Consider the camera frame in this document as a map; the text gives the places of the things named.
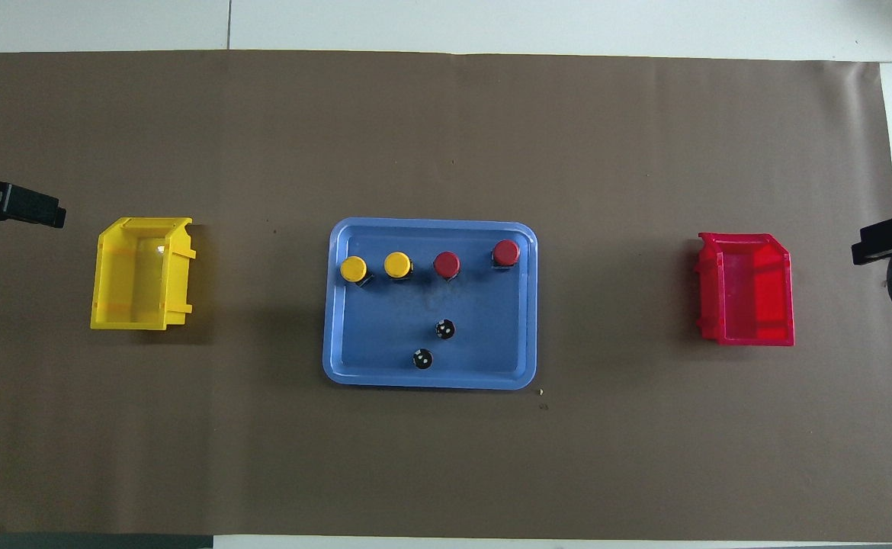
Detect yellow plastic storage bin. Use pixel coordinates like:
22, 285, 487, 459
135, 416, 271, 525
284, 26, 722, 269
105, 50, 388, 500
90, 217, 197, 332

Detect red plastic storage bin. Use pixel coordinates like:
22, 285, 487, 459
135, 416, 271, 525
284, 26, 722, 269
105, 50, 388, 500
695, 232, 796, 348

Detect brown paper table mat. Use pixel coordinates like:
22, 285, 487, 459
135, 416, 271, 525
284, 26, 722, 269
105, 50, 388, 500
0, 50, 892, 544

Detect blue plastic tray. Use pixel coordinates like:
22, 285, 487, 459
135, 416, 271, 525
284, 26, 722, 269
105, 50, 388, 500
322, 217, 539, 391

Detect yellow push button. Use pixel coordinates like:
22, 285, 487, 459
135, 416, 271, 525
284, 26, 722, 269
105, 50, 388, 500
339, 255, 376, 289
383, 251, 415, 283

